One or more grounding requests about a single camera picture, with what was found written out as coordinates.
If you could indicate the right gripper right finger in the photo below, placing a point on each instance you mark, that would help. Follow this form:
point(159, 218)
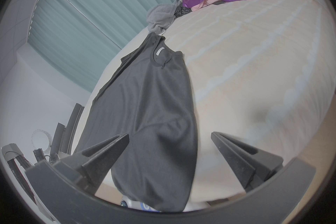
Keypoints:
point(236, 158)

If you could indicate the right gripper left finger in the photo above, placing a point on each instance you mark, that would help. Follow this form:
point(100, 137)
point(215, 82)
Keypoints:
point(101, 157)

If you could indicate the black T-shirt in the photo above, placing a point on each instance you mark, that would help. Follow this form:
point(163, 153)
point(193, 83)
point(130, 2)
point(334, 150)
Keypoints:
point(147, 112)

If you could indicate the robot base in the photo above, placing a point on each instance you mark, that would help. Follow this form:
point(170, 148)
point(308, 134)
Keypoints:
point(128, 203)

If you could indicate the bed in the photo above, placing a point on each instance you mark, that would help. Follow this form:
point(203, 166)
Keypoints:
point(249, 60)

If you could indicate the blue-green curtain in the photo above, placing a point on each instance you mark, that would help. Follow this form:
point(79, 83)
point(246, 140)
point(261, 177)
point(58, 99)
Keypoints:
point(91, 7)

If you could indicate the grey garment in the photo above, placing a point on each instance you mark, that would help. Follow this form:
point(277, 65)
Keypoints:
point(160, 17)

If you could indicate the black shiny garment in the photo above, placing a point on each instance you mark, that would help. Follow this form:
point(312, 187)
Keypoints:
point(182, 11)

